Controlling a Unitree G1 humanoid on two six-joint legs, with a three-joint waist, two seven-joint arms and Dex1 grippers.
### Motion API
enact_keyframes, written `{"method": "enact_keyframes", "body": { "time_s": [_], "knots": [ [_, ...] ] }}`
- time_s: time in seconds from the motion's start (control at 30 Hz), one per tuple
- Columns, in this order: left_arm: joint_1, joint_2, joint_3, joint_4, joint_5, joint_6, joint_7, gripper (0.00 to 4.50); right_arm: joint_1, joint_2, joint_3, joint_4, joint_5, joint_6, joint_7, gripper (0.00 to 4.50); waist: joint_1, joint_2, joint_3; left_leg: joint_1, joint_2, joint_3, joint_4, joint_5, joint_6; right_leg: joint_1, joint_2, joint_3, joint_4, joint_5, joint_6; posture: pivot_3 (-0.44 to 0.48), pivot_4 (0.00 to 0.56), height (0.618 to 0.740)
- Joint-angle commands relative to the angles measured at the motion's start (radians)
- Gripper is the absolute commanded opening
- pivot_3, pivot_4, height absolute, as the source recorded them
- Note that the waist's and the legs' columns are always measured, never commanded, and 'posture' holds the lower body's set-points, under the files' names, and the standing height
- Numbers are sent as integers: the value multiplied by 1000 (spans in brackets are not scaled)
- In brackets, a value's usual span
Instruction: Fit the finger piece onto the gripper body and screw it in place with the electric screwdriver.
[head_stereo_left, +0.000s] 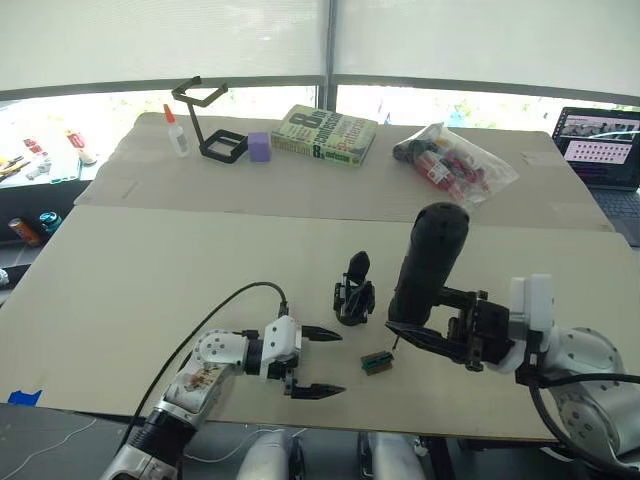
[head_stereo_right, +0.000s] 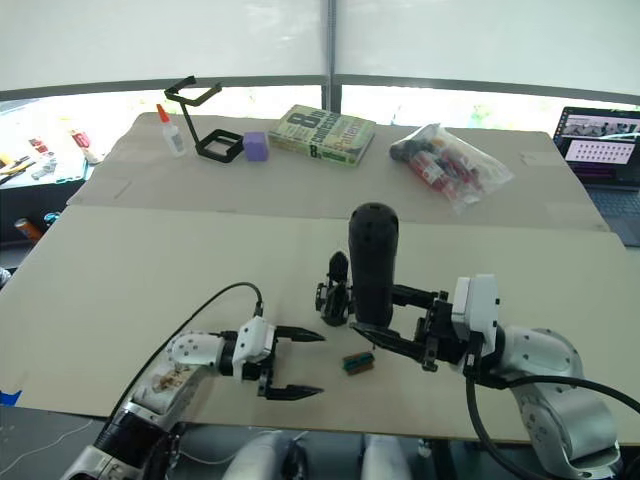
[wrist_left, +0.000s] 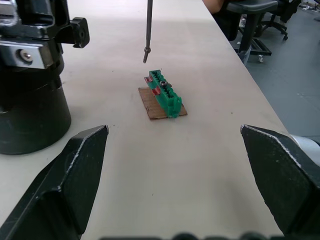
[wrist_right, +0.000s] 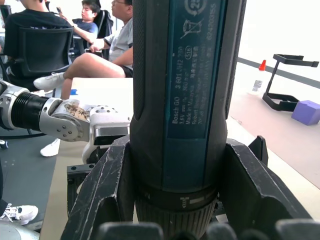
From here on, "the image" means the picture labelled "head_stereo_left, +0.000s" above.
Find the black side table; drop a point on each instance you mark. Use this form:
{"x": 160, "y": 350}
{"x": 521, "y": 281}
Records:
{"x": 30, "y": 200}

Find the beige cardboard sheet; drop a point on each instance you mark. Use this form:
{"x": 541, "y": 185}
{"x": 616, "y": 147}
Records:
{"x": 300, "y": 190}
{"x": 150, "y": 300}

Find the purple cube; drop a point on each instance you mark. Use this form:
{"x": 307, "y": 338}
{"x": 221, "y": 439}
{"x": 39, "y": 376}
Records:
{"x": 259, "y": 147}

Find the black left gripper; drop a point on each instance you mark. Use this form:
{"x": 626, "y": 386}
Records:
{"x": 280, "y": 374}

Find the white glue bottle orange cap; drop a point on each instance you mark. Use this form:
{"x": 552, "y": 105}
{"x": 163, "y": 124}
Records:
{"x": 178, "y": 137}

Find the clear plastic bag of markers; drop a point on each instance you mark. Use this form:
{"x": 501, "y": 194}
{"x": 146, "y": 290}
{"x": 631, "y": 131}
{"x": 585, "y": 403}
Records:
{"x": 450, "y": 165}

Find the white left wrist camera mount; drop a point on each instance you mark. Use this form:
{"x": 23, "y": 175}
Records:
{"x": 280, "y": 337}

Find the black finger piece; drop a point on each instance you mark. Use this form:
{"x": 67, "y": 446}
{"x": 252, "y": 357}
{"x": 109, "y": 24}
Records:
{"x": 360, "y": 262}

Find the blue tape piece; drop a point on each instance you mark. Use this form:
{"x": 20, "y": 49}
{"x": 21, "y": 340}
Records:
{"x": 25, "y": 398}

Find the red white small parts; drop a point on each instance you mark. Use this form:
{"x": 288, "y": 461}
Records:
{"x": 37, "y": 160}

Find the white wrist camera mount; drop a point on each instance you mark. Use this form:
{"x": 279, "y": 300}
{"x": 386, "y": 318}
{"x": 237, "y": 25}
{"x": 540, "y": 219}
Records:
{"x": 280, "y": 337}
{"x": 537, "y": 300}

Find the small green brown block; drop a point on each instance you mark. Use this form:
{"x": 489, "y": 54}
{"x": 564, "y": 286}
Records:
{"x": 376, "y": 362}

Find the grey window post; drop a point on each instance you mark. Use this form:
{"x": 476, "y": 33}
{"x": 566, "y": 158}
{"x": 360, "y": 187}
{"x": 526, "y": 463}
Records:
{"x": 328, "y": 50}

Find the open laptop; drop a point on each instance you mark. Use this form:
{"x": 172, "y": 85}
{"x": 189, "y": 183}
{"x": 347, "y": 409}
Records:
{"x": 600, "y": 145}

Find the black table leg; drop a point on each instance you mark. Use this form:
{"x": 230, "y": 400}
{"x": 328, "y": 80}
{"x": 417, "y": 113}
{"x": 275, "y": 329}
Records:
{"x": 442, "y": 460}

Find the white roller blind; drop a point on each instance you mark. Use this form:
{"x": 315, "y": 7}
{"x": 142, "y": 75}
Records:
{"x": 490, "y": 40}
{"x": 160, "y": 40}

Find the orange drink can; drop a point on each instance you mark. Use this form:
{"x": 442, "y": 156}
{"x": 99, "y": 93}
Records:
{"x": 24, "y": 231}

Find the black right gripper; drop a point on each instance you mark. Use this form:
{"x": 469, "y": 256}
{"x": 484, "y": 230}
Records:
{"x": 487, "y": 325}

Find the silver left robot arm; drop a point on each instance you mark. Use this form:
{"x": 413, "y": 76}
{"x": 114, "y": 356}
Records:
{"x": 215, "y": 350}

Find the silver rounded robot leg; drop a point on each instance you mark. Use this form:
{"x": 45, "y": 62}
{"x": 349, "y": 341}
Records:
{"x": 270, "y": 457}
{"x": 392, "y": 457}

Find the red white tool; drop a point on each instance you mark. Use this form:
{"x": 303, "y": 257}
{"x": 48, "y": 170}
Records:
{"x": 80, "y": 145}

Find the green paperback book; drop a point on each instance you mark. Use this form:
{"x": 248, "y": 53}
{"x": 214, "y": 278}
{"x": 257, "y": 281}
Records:
{"x": 325, "y": 137}

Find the black frame stand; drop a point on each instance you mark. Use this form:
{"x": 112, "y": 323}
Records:
{"x": 222, "y": 145}

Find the teal drink can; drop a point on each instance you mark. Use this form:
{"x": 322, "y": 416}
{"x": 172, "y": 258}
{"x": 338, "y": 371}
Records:
{"x": 50, "y": 221}

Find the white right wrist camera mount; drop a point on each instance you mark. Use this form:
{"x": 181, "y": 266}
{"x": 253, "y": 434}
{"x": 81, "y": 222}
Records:
{"x": 537, "y": 300}

